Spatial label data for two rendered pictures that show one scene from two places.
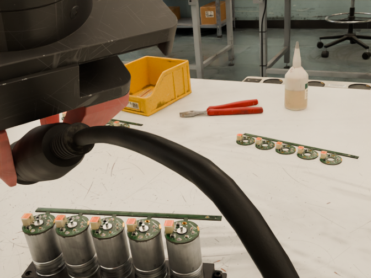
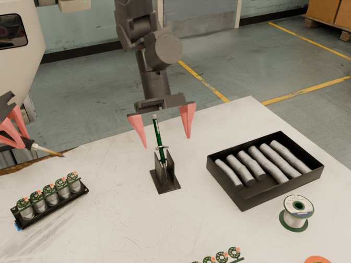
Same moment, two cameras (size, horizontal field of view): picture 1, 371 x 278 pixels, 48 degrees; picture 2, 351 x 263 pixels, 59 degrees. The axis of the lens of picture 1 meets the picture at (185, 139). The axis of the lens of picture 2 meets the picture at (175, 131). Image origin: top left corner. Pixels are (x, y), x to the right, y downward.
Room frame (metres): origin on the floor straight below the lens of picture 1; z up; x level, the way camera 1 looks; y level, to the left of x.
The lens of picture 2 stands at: (0.73, -0.16, 1.32)
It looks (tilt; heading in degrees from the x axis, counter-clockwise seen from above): 38 degrees down; 124
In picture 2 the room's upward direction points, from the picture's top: straight up
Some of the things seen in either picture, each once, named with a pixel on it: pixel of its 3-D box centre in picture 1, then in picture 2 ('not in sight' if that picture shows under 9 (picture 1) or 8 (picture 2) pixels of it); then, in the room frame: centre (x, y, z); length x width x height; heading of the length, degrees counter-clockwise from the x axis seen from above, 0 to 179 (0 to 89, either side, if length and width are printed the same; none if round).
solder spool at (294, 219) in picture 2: not in sight; (295, 213); (0.71, 0.33, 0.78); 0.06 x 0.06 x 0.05
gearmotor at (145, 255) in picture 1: (148, 255); (38, 203); (0.24, 0.04, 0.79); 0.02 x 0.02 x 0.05
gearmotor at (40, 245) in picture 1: (46, 248); (74, 183); (0.26, 0.12, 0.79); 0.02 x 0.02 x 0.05
